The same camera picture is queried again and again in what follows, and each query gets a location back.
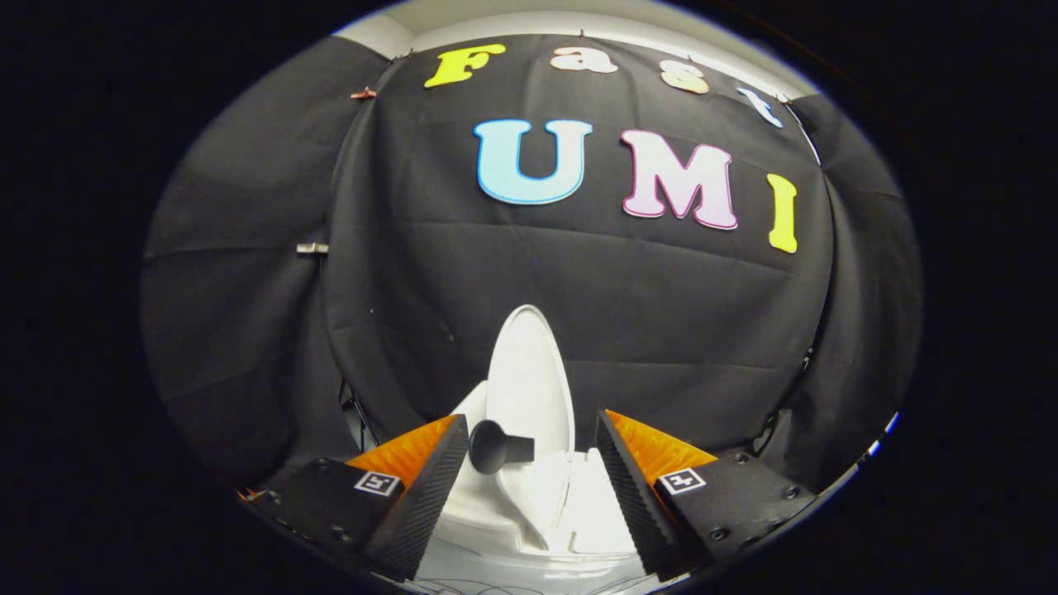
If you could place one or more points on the white toilet lid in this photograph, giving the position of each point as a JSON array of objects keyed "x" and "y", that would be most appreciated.
[{"x": 529, "y": 372}]

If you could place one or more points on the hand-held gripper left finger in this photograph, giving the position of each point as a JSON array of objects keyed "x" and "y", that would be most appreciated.
[{"x": 426, "y": 504}]

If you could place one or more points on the copper cloth clip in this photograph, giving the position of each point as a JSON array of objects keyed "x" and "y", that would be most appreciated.
[{"x": 362, "y": 93}]

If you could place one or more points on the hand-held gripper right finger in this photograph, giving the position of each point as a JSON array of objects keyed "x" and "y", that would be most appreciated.
[{"x": 636, "y": 504}]

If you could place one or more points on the black backdrop cloth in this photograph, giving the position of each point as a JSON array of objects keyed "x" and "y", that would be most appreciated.
[{"x": 579, "y": 289}]

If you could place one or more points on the silver cloth clip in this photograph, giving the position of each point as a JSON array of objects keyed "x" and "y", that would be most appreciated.
[{"x": 312, "y": 248}]

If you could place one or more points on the black round lid pull tab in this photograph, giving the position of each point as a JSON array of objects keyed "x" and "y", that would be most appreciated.
[{"x": 496, "y": 446}]

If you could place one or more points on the white ceramic toilet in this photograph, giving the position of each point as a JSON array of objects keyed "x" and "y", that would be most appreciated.
[{"x": 595, "y": 512}]

